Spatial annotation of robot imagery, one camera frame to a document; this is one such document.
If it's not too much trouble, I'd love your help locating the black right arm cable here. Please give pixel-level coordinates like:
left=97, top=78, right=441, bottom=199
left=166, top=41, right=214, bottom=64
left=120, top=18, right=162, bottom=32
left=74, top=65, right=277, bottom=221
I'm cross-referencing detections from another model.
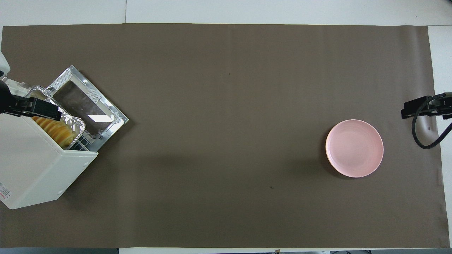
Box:
left=412, top=93, right=452, bottom=150

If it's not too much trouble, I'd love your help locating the aluminium foil tray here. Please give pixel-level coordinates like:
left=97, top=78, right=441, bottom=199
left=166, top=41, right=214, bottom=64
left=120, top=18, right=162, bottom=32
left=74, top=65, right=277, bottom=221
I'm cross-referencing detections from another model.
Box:
left=25, top=86, right=86, bottom=150

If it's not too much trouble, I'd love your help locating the oven wire rack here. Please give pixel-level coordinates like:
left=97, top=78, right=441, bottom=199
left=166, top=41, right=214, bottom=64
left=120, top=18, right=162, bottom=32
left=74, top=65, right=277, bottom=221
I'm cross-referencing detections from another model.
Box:
left=69, top=136, right=89, bottom=151

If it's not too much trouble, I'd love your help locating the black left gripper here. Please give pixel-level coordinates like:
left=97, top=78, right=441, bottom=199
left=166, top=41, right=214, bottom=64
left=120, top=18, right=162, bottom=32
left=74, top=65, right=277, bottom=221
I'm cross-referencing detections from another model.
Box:
left=0, top=80, right=62, bottom=121

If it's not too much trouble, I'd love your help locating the pink round plate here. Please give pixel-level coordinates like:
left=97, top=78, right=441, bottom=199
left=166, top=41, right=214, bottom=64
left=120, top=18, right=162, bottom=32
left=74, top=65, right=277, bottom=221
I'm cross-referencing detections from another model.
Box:
left=325, top=119, right=384, bottom=178

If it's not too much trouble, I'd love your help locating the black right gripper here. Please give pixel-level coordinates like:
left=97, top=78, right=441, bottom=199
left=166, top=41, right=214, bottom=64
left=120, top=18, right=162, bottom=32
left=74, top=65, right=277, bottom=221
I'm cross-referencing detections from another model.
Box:
left=401, top=92, right=452, bottom=120

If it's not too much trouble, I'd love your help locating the white toaster oven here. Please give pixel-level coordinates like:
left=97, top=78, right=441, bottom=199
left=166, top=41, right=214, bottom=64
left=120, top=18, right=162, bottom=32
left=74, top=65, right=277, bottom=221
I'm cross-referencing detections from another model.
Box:
left=0, top=79, right=99, bottom=210

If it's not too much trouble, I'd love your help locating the sliced yellow bread loaf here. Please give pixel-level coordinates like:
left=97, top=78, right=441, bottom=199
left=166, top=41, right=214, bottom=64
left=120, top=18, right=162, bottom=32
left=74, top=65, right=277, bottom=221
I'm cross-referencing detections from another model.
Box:
left=32, top=116, right=75, bottom=148

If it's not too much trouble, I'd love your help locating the silver glass oven door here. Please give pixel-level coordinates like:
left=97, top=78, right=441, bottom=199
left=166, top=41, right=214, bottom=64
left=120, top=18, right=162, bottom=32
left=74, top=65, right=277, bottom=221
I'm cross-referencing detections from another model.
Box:
left=47, top=65, right=129, bottom=145

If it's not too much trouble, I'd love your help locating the brown paper table mat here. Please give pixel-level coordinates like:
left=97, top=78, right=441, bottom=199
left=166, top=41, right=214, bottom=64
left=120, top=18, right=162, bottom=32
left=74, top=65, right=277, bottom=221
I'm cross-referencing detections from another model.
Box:
left=0, top=23, right=450, bottom=248

